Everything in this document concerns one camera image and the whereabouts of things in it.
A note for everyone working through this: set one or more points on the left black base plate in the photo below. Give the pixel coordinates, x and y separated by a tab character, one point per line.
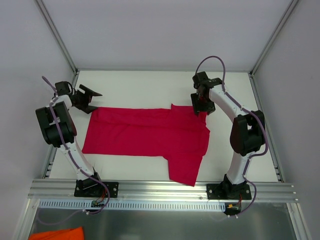
91	189

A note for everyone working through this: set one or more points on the red t-shirt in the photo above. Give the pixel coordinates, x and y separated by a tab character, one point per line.
177	134

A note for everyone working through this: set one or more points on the orange folded t-shirt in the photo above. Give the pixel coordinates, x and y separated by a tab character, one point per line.
64	234

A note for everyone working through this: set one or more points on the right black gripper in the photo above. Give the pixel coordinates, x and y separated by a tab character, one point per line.
202	105

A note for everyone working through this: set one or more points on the aluminium frame post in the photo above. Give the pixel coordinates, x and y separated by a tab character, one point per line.
56	35
275	34

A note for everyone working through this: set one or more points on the right aluminium frame post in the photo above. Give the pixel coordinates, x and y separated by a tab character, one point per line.
275	34

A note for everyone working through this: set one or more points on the aluminium mounting rail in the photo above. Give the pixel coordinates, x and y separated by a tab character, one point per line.
269	192

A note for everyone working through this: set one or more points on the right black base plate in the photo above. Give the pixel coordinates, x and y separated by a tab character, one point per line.
219	191

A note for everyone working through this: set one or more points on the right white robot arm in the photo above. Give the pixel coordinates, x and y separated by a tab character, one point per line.
247	132

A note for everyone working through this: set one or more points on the left aluminium frame post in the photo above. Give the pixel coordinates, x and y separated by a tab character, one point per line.
56	35

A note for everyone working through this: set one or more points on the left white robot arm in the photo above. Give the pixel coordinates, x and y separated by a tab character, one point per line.
59	130

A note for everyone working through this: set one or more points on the slotted grey cable duct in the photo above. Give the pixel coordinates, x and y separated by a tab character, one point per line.
140	205

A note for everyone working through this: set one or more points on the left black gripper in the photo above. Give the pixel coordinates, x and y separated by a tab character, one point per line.
83	99

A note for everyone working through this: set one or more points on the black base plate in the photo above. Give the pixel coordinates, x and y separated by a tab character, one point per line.
91	189
219	191

